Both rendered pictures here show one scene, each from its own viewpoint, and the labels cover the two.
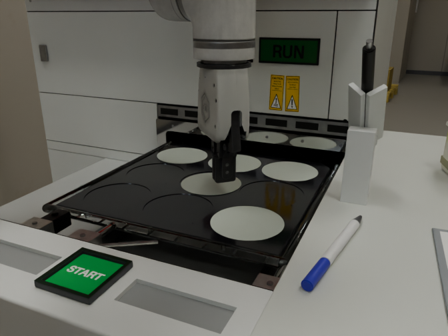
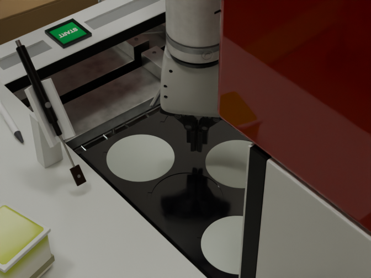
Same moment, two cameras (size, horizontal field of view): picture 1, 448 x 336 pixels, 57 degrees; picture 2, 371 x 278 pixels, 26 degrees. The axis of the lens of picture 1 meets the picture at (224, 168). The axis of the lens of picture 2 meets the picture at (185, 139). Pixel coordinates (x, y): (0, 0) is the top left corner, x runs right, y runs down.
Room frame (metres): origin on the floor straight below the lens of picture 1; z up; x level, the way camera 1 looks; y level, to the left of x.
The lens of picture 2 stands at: (0.95, -0.77, 1.73)
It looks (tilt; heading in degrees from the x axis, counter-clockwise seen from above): 43 degrees down; 117
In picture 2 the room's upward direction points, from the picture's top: straight up
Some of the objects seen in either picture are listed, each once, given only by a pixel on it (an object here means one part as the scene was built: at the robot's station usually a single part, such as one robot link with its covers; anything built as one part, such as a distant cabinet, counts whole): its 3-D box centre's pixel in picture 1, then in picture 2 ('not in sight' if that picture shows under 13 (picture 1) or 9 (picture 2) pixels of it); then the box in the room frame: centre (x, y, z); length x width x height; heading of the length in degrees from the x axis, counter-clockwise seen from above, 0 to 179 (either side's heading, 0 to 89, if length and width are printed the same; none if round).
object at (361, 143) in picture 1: (362, 141); (51, 129); (0.45, -0.16, 1.03); 0.06 x 0.04 x 0.13; 156
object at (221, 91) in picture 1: (224, 96); (197, 76); (0.59, 0.00, 1.06); 0.10 x 0.07 x 0.11; 19
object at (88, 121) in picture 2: not in sight; (127, 97); (0.40, 0.11, 0.87); 0.36 x 0.08 x 0.03; 66
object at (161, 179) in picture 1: (210, 183); (243, 165); (0.65, 0.02, 0.90); 0.34 x 0.34 x 0.01; 66
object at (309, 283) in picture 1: (337, 246); (4, 113); (0.33, -0.10, 0.97); 0.14 x 0.01 x 0.01; 147
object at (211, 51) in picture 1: (223, 51); (200, 38); (0.59, 0.00, 1.12); 0.09 x 0.08 x 0.03; 19
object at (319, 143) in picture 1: (246, 149); not in sight; (0.85, -0.05, 0.89); 0.44 x 0.02 x 0.10; 66
